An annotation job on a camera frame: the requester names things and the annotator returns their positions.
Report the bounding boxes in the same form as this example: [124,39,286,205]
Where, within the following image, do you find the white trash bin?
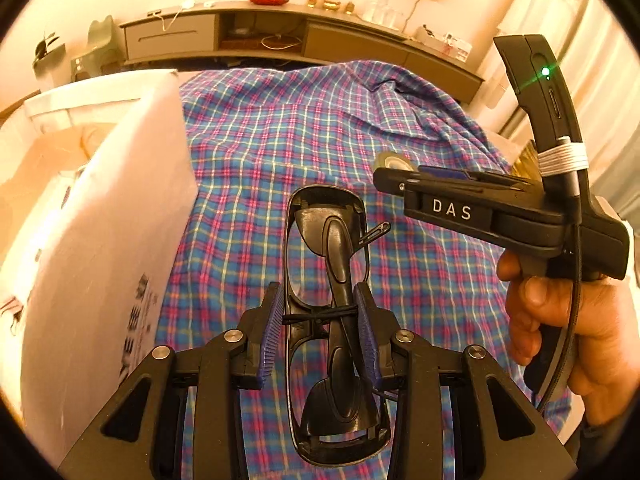
[32,32,70,92]

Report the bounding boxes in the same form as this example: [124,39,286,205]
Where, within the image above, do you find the grey tv cabinet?
[120,2,483,104]

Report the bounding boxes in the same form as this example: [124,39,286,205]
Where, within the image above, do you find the white floor air conditioner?
[468,0,580,133]

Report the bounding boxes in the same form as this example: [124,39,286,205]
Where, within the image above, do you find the black glasses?
[282,184,390,468]

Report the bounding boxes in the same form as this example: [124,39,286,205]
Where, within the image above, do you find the person right hand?
[496,249,640,428]

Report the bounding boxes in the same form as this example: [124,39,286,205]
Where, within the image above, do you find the red tray on cabinet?
[250,0,290,6]

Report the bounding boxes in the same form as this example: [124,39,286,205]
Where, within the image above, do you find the blue plaid shirt cloth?
[154,58,574,480]

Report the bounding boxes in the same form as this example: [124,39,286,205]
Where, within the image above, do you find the clear glasses set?
[358,0,399,30]

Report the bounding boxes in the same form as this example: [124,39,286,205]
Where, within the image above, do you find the green plastic chair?
[70,15,125,82]

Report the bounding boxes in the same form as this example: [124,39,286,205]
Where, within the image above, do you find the beige curtain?
[499,0,640,221]

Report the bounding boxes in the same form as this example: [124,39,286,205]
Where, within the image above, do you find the white foam box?
[1,70,198,465]

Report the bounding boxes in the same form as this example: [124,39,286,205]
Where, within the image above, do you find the white storage box on cabinet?
[413,25,473,63]

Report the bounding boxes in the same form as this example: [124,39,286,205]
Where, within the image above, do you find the black braided cable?
[537,169,584,413]

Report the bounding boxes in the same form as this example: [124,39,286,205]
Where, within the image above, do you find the green tape roll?
[374,152,416,171]

